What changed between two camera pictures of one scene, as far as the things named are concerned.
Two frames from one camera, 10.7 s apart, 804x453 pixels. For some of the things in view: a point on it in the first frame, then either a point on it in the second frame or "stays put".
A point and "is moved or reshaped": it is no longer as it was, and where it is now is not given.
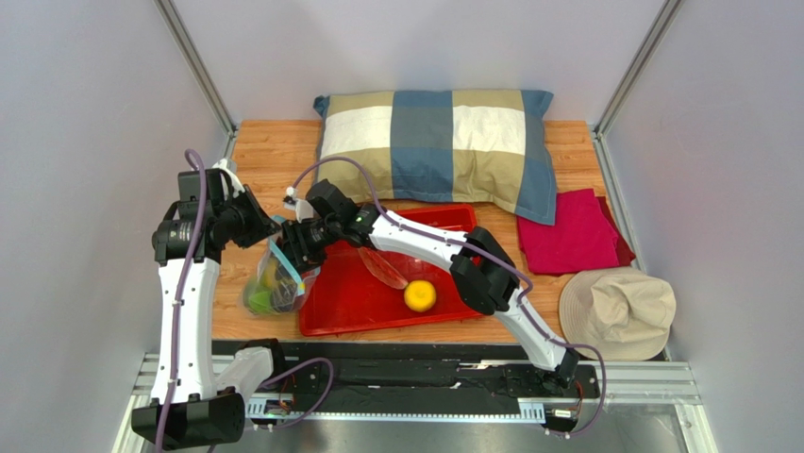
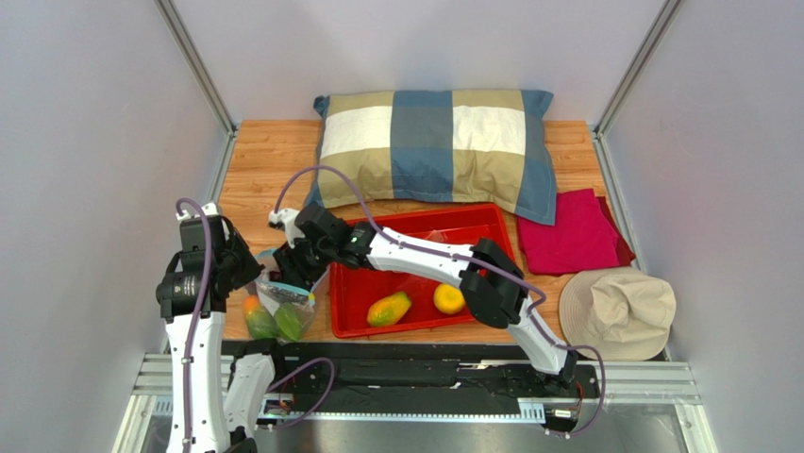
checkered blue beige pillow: [484, 149] stays put
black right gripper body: [292, 243] → [295, 267]
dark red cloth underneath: [624, 253] stays put
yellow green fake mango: [269, 271] → [389, 309]
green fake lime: [259, 302] → [289, 326]
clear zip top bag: [276, 287] is moved or reshaped
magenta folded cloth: [579, 238] stays put
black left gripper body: [244, 222] → [242, 265]
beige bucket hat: [625, 314] stays put
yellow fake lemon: [420, 295] → [448, 299]
